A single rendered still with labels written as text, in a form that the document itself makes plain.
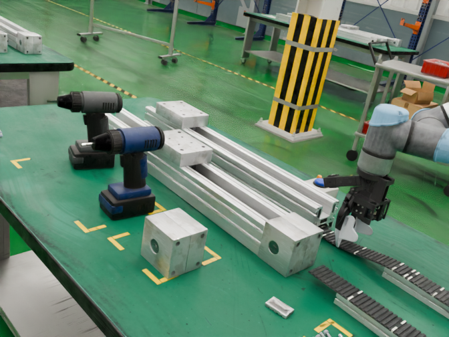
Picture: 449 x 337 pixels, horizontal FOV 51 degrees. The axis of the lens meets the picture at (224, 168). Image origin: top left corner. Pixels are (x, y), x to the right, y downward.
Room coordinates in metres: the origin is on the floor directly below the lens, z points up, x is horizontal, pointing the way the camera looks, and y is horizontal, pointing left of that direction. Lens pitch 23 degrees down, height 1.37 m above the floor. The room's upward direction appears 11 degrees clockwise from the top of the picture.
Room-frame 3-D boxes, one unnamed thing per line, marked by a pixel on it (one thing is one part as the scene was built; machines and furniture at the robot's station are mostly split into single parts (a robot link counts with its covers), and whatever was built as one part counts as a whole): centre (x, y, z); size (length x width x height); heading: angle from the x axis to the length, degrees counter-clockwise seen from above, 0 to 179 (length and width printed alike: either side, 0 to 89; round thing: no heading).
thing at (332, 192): (1.27, -0.28, 0.81); 0.10 x 0.08 x 0.06; 135
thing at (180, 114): (1.55, 0.18, 0.87); 0.16 x 0.11 x 0.07; 45
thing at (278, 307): (0.75, -0.16, 0.78); 0.05 x 0.03 x 0.01; 55
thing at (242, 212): (1.24, 0.14, 0.82); 0.80 x 0.10 x 0.09; 45
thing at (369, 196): (1.03, -0.35, 0.94); 0.09 x 0.08 x 0.12; 45
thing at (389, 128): (1.03, -0.34, 1.10); 0.09 x 0.08 x 0.11; 76
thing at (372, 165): (1.03, -0.34, 1.02); 0.08 x 0.08 x 0.05
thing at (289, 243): (0.94, -0.19, 0.83); 0.12 x 0.09 x 0.10; 135
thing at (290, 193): (1.38, 0.00, 0.82); 0.80 x 0.10 x 0.09; 45
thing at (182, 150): (1.24, 0.14, 0.87); 0.16 x 0.11 x 0.07; 45
